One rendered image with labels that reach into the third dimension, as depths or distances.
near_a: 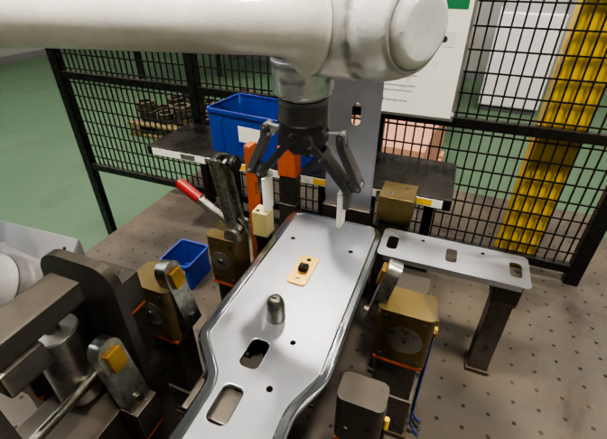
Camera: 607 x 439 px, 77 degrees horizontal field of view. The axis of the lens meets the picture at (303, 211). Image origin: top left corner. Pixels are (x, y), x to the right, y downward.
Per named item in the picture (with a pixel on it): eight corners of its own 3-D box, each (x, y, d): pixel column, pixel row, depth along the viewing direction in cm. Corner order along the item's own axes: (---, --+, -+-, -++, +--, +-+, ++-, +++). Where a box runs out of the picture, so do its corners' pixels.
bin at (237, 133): (299, 171, 104) (299, 125, 97) (210, 149, 116) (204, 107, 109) (325, 149, 116) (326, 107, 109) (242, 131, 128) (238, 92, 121)
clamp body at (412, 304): (417, 449, 76) (456, 331, 57) (359, 427, 80) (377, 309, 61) (422, 418, 81) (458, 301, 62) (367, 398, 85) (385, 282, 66)
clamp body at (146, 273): (199, 425, 80) (163, 296, 60) (156, 407, 83) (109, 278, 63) (216, 397, 85) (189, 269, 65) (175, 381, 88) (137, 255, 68)
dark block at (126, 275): (169, 446, 76) (111, 292, 53) (141, 433, 78) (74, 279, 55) (184, 423, 80) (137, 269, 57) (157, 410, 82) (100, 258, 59)
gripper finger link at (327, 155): (309, 133, 62) (315, 127, 61) (350, 187, 64) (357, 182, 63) (300, 142, 59) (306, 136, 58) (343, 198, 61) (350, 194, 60)
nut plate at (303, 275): (304, 286, 71) (304, 282, 71) (285, 281, 72) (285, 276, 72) (320, 259, 78) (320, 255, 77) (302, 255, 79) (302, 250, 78)
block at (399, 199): (393, 315, 104) (414, 201, 85) (364, 307, 107) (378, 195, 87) (398, 295, 111) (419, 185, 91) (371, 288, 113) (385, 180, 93)
